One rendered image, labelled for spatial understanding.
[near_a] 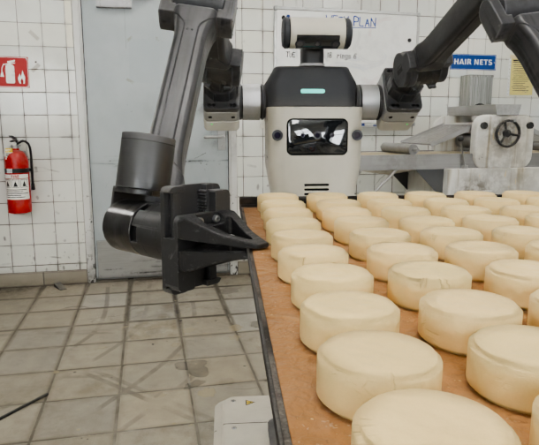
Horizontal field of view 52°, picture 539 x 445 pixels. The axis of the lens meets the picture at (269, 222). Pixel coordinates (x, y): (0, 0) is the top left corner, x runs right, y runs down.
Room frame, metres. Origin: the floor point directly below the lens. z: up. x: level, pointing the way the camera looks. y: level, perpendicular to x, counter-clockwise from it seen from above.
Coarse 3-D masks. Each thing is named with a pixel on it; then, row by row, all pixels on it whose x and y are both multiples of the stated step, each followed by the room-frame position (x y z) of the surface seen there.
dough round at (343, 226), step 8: (344, 216) 0.52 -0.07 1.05; (352, 216) 0.52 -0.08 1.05; (360, 216) 0.52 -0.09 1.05; (368, 216) 0.52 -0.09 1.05; (376, 216) 0.52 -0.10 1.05; (336, 224) 0.50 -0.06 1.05; (344, 224) 0.49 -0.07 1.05; (352, 224) 0.48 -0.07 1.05; (360, 224) 0.48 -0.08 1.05; (368, 224) 0.48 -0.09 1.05; (376, 224) 0.48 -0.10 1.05; (384, 224) 0.49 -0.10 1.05; (336, 232) 0.50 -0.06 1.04; (344, 232) 0.49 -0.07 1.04; (344, 240) 0.49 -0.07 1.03
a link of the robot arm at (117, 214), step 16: (112, 192) 0.59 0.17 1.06; (128, 192) 0.57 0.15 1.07; (144, 192) 0.57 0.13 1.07; (112, 208) 0.58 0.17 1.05; (128, 208) 0.56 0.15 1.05; (144, 208) 0.56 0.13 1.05; (112, 224) 0.57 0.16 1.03; (128, 224) 0.55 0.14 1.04; (112, 240) 0.57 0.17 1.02; (128, 240) 0.55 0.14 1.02
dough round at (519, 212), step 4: (500, 208) 0.58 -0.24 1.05; (504, 208) 0.57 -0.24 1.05; (508, 208) 0.57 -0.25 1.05; (512, 208) 0.57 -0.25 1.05; (516, 208) 0.57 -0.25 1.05; (520, 208) 0.57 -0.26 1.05; (524, 208) 0.57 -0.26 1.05; (528, 208) 0.57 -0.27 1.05; (532, 208) 0.57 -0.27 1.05; (536, 208) 0.57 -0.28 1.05; (500, 212) 0.57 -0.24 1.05; (504, 212) 0.57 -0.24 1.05; (508, 212) 0.56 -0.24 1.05; (512, 212) 0.56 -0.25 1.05; (516, 212) 0.56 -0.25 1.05; (520, 212) 0.55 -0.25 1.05; (524, 212) 0.55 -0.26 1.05; (528, 212) 0.55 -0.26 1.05; (532, 212) 0.55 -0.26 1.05; (536, 212) 0.55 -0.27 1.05; (512, 216) 0.56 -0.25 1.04; (516, 216) 0.55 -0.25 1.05; (520, 216) 0.55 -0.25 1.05; (524, 216) 0.55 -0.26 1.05; (520, 220) 0.55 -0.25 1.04; (520, 224) 0.55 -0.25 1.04
